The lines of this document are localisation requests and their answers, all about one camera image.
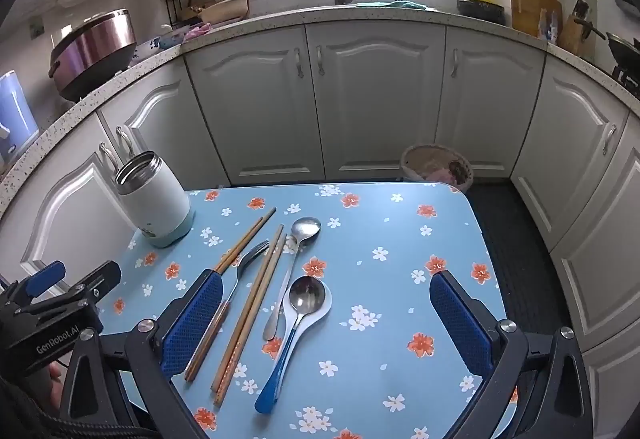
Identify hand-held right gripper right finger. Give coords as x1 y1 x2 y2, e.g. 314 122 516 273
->
429 270 596 439

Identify long metal spoon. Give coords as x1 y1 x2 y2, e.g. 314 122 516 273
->
262 217 322 341

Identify black wok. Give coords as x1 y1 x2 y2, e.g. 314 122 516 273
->
572 18 640 70

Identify pink cloth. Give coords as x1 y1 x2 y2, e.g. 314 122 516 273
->
182 23 213 42

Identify glass jar utensil holder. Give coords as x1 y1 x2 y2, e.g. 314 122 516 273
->
115 151 197 249

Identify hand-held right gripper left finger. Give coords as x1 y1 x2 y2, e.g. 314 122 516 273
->
60 268 223 439

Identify light blue kettle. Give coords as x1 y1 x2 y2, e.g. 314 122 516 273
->
0 71 41 164

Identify wooden knife block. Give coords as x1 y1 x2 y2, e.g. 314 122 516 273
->
557 0 598 60

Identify wooden cutting board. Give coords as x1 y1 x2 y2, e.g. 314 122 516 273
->
510 0 563 40

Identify dark floor mat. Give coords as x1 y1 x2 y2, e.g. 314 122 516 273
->
467 184 576 335

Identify wooden handled metal fork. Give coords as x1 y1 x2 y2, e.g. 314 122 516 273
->
184 240 271 382

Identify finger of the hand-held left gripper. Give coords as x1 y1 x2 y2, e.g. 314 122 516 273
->
60 260 122 307
10 263 67 305

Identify teal cloth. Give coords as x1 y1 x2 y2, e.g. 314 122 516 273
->
356 0 427 11

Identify black pot with yellow lid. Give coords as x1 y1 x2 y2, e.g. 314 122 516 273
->
456 0 507 26

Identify row of white cabinet doors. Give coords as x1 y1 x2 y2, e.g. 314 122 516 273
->
0 21 640 439

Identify blue floral tablecloth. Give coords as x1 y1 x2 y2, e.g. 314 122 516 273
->
97 183 518 439

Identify speckled kitchen countertop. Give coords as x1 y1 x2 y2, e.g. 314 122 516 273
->
0 4 640 220

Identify cream pan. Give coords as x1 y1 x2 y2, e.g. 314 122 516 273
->
197 0 251 23

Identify short metal spoon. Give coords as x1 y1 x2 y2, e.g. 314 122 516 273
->
274 275 327 335

